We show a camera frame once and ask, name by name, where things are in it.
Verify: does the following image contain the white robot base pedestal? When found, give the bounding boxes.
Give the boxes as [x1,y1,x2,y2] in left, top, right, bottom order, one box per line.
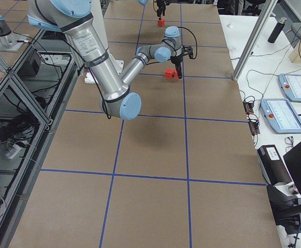
[91,0,124,74]

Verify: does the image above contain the teach pendant farther blue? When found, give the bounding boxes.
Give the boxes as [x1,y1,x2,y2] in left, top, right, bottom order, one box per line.
[279,74,301,103]

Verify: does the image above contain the teach pendant nearer blue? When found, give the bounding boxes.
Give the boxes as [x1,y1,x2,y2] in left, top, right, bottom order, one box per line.
[260,98,301,134]

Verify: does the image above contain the black water bottle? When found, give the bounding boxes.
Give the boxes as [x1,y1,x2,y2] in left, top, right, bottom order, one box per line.
[267,17,287,43]

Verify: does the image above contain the black box with label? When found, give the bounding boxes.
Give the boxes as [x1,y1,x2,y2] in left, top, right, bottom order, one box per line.
[257,145,292,186]

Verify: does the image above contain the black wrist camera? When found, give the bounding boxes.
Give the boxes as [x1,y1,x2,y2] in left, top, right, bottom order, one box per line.
[182,46,194,59]

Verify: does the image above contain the eyeglasses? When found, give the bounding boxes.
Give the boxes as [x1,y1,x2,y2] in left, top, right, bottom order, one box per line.
[284,136,294,152]

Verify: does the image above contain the aluminium frame post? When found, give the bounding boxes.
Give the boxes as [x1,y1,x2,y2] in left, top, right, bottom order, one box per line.
[231,0,277,81]

